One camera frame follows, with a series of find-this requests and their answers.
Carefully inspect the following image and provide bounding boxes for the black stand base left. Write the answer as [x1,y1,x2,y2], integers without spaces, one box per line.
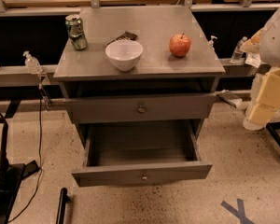
[0,113,40,224]

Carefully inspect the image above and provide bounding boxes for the green soda can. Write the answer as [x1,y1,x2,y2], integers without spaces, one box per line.
[65,14,88,50]

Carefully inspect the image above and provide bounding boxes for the red apple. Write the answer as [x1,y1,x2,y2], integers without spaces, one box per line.
[169,34,191,57]

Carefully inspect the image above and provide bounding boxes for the white paper packet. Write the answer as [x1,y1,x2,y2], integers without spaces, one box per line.
[245,53,261,68]

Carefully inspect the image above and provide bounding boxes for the grey drawer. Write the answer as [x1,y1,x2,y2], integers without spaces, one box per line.
[72,120,212,187]
[65,93,216,123]

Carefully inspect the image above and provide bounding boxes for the small pump bottle right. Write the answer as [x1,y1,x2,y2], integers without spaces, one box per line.
[208,35,217,51]

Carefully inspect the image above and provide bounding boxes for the black bar on floor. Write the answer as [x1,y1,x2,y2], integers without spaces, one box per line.
[55,188,70,224]

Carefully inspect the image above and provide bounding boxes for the grey drawer cabinet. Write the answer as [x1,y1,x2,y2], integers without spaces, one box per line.
[53,5,226,147]

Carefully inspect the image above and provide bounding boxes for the clear water bottle right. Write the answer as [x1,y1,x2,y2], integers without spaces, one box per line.
[230,36,247,63]

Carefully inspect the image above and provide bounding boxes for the black hanging cable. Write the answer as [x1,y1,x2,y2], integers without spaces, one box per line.
[7,75,52,224]

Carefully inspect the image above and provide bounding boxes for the left sanitizer pump bottle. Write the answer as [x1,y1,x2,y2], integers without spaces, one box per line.
[23,51,43,75]

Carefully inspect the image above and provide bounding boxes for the grey top drawer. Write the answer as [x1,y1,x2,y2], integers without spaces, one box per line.
[65,93,216,123]

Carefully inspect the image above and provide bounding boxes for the white bowl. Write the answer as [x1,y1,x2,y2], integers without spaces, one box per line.
[105,40,143,71]

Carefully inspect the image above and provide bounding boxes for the white box on rail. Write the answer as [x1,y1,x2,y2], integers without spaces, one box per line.
[218,90,243,108]

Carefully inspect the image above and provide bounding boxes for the blue tape cross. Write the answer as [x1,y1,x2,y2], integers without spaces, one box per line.
[221,199,255,224]

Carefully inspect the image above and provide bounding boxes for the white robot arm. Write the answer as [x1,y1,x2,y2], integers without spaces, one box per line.
[240,8,280,131]

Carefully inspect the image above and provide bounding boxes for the dark snack packet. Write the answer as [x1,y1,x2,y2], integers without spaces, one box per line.
[110,31,138,43]

